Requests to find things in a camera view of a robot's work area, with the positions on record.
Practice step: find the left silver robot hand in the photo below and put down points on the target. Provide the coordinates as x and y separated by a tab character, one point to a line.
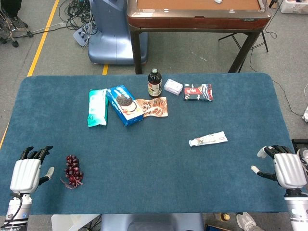
25	174

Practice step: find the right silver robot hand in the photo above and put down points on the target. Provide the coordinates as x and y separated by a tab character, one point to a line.
287	170

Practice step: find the white printed tube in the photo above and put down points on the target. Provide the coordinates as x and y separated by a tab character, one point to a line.
209	139

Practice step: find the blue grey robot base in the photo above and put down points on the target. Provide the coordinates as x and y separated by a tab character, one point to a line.
108	36

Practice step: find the white and grey sneaker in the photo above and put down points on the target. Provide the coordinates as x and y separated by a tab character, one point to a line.
303	160

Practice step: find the black flat box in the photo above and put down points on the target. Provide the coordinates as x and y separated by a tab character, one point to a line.
297	143

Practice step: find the dark red grape bunch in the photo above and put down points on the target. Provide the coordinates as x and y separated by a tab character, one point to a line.
73	170

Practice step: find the white plug adapter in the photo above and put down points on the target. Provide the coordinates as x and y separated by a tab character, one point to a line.
305	118

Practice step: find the yellow capped small bottle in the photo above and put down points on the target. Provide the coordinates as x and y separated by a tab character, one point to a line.
225	217

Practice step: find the green wet wipes pack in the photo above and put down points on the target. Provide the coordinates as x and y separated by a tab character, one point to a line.
97	108

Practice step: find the red and black box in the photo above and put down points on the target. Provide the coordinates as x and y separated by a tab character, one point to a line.
198	92

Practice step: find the blue felt covered table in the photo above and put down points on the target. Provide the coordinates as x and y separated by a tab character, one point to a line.
144	168

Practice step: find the blue Oreo cookie box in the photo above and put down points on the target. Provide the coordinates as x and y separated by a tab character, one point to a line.
125	106

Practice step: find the black folding stand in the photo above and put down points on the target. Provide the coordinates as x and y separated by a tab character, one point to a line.
264	41

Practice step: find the chrome rolling stool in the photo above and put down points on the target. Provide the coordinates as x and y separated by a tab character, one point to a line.
14	42

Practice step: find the blue grey robot torso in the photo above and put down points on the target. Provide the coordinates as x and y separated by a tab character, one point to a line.
154	222

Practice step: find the clear plastic card case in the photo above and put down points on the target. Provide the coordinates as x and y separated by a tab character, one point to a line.
173	86

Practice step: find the orange snack pouch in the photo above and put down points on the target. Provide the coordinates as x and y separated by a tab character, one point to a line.
155	107

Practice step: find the dark glass bottle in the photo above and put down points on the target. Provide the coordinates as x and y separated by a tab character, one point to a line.
154	84

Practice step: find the white storage box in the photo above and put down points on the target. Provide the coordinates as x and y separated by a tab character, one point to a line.
294	6

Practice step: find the person in dark trousers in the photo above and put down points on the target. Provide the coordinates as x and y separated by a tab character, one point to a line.
13	8

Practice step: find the brown mahjong table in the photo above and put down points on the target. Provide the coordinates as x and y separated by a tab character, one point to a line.
197	21

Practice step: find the small white block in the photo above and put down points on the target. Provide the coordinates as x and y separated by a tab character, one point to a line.
218	1

